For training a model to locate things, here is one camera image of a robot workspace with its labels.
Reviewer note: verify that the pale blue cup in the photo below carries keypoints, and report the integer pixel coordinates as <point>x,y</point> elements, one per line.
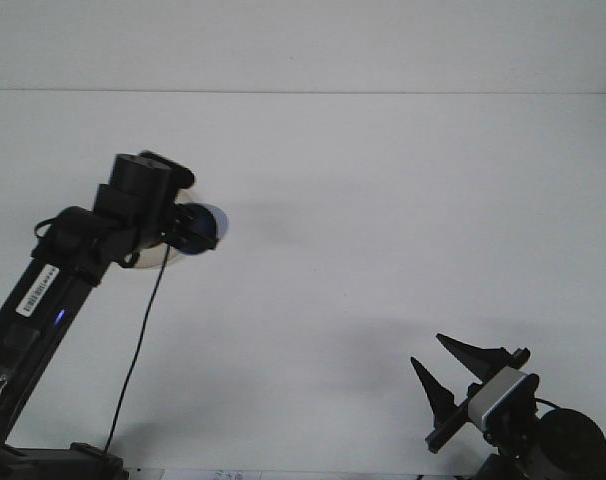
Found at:
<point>208,227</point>

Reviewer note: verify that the pale round plate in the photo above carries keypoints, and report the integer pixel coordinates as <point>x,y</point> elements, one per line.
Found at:
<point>150,259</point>

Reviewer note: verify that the white paper with handwriting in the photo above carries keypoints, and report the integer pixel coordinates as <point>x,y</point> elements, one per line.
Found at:
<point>208,475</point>

